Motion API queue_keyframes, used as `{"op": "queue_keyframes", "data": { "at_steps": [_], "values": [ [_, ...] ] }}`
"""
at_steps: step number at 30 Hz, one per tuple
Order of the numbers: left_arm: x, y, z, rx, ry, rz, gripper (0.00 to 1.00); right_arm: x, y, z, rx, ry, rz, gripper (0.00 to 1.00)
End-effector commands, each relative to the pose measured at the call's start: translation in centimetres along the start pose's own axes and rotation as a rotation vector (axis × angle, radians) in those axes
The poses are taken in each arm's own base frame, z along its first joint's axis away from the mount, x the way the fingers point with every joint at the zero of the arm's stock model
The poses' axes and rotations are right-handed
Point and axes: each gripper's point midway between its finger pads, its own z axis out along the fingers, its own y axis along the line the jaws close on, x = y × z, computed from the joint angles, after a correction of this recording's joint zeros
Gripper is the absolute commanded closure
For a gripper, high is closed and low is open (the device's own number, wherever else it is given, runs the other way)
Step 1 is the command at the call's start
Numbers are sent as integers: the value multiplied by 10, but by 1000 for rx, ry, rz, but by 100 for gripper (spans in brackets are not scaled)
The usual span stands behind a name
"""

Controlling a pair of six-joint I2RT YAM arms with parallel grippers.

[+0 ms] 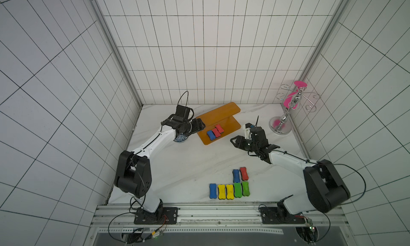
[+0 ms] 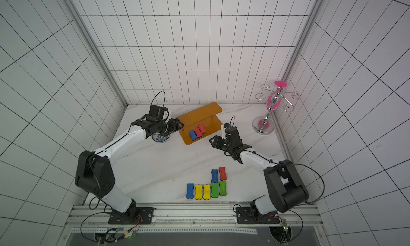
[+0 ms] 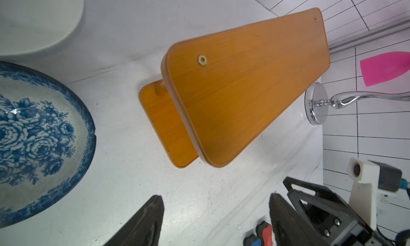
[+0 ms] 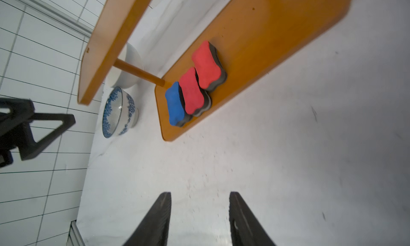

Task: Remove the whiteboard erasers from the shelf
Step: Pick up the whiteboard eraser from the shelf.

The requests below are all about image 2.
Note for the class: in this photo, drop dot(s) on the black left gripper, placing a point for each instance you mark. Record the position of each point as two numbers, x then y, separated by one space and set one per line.
174 126

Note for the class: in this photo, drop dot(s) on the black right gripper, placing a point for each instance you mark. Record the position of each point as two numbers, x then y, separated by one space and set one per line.
224 143

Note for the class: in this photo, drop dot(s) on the red eraser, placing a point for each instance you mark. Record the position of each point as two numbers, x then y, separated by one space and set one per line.
222 172
202 128
198 133

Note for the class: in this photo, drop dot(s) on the wooden two-tier shelf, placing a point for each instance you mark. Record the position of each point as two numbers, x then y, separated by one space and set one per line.
205 115

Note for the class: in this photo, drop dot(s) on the green eraser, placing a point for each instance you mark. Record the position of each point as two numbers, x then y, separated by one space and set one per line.
223 188
215 190

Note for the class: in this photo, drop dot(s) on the yellow eraser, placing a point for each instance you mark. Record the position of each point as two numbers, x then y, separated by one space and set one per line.
206 192
198 192

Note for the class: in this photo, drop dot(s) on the blue eraser top shelf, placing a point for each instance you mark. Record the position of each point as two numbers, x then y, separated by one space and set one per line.
190 191

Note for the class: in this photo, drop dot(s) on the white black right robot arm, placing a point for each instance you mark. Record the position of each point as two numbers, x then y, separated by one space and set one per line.
284 186

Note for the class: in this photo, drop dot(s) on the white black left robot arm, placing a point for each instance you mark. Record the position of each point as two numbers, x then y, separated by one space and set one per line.
95 172

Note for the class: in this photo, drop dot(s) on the blue patterned ceramic bowl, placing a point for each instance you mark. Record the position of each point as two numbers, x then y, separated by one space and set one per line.
159 138

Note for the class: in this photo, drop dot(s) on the chrome pink cup stand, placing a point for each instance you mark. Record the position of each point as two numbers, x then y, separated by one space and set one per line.
278 96

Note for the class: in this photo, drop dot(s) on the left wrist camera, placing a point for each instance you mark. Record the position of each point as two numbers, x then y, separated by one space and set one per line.
158 113

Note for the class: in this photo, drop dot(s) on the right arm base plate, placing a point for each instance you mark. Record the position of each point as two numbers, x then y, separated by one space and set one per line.
250 216

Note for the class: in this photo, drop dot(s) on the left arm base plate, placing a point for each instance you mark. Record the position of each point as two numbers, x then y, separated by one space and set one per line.
133 216

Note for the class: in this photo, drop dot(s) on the aluminium mounting rail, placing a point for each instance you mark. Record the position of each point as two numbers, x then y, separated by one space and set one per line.
191 217

